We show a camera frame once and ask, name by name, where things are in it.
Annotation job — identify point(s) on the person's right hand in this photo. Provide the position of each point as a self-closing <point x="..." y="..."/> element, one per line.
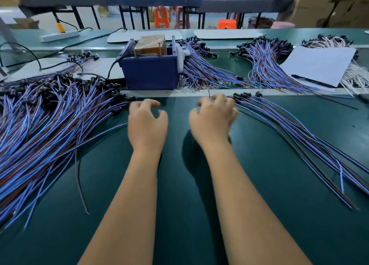
<point x="210" y="123"/>

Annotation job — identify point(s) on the person's left hand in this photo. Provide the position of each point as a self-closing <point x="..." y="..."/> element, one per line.
<point x="147" y="129"/>

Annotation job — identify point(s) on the blue plastic tester box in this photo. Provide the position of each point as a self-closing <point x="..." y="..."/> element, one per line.
<point x="150" y="71"/>

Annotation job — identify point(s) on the person's right forearm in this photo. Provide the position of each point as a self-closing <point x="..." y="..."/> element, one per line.
<point x="253" y="216"/>

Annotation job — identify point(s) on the person's left forearm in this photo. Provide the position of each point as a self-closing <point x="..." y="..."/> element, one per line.
<point x="124" y="216"/>

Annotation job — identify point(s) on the white power strip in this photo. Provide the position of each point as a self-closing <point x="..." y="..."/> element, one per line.
<point x="57" y="35"/>

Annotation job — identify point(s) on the white flat mat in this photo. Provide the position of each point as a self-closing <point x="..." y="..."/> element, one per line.
<point x="147" y="35"/>
<point x="95" y="67"/>
<point x="228" y="34"/>

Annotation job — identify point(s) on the brown cardboard block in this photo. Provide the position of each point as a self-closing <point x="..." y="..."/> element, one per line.
<point x="150" y="45"/>

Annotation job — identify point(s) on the orange plastic stool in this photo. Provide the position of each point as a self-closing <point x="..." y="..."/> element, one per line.
<point x="226" y="24"/>
<point x="162" y="18"/>

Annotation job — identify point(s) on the black pen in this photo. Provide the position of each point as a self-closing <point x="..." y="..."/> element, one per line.
<point x="311" y="81"/>

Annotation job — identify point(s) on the thin black stand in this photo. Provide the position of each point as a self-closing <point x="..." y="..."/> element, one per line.
<point x="188" y="8"/>

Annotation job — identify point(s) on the pink plastic stool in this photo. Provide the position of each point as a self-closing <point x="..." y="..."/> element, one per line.
<point x="282" y="25"/>

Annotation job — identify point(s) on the white paper sheet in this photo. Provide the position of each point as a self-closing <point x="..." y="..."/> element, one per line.
<point x="320" y="65"/>

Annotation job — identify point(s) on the long grey workbench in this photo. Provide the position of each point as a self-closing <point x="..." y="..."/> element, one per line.
<point x="161" y="3"/>

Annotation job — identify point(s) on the orange plug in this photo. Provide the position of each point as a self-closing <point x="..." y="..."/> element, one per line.
<point x="60" y="26"/>

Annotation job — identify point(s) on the open cardboard box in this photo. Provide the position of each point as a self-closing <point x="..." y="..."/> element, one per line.
<point x="24" y="23"/>

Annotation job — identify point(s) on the stack of large cardboard boxes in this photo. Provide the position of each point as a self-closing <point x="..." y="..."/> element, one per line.
<point x="328" y="5"/>

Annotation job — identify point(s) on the grey metal pole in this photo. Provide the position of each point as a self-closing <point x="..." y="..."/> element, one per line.
<point x="6" y="31"/>

